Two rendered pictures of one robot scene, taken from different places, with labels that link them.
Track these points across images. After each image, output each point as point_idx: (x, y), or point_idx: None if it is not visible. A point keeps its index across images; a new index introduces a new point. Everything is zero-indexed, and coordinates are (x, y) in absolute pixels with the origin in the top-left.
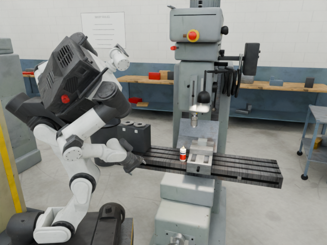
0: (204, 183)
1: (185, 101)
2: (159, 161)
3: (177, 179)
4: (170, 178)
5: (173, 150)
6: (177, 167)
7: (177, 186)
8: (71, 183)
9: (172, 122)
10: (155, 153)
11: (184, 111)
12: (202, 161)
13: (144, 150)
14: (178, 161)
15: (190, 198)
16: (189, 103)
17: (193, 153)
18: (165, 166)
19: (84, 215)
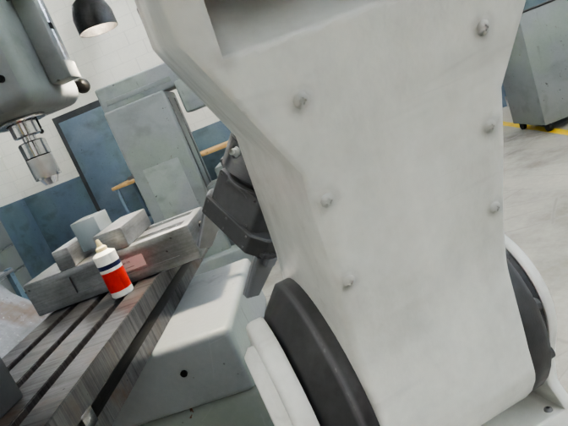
0: (215, 276)
1: (29, 60)
2: (121, 324)
3: (199, 313)
4: (193, 325)
5: (34, 345)
6: (155, 305)
7: (237, 298)
8: (533, 264)
9: None
10: (46, 363)
11: (41, 98)
12: (182, 217)
13: (13, 380)
14: (129, 295)
15: (256, 313)
16: (40, 67)
17: (133, 238)
18: (141, 328)
19: None
